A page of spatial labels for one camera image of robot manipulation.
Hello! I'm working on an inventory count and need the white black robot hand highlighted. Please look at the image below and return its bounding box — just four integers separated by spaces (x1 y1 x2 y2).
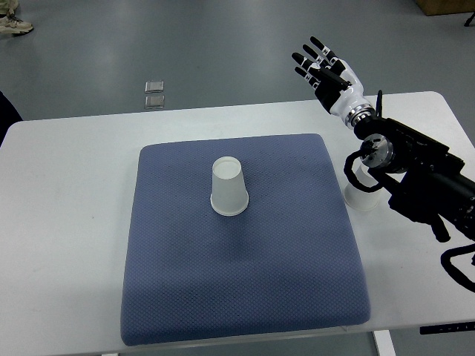
292 36 375 129

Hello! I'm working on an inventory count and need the black table control panel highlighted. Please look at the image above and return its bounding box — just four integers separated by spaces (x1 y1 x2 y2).
419 322 475 335

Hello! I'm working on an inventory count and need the beige sneaker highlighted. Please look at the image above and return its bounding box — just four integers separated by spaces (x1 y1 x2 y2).
1 15 33 35

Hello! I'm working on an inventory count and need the black tripod leg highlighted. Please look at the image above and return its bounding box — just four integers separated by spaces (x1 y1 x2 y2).
464 12 475 27

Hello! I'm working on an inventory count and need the lower metal floor plate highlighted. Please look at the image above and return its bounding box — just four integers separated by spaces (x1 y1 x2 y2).
145 95 165 110

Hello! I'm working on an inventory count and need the white table leg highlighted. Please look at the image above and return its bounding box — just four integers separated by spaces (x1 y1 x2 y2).
373 330 396 356

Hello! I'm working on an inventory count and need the white paper cup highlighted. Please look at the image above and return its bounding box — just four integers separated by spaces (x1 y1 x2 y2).
210 156 249 217
343 164 381 211

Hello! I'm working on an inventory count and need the white paper cup on cushion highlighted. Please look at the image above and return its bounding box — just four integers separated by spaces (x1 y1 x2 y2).
210 156 249 217

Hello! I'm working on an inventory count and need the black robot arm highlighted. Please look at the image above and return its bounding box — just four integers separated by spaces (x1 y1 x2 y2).
344 93 474 243

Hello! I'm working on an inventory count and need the black cable loop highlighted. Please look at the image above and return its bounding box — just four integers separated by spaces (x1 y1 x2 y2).
439 243 475 294

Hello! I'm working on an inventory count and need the upper metal floor plate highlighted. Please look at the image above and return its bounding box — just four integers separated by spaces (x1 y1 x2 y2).
145 80 164 93

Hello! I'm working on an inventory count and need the dark object at left edge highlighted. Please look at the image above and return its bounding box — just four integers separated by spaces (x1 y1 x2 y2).
0 92 23 144

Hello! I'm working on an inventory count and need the metal floor plate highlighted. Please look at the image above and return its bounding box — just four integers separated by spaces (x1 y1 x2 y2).
145 95 165 110
145 80 164 93

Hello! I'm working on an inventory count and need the blue fabric cushion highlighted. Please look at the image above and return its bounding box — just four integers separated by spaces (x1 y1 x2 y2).
121 133 370 346

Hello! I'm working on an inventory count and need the cardboard box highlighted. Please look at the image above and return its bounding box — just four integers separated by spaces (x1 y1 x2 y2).
416 0 474 16

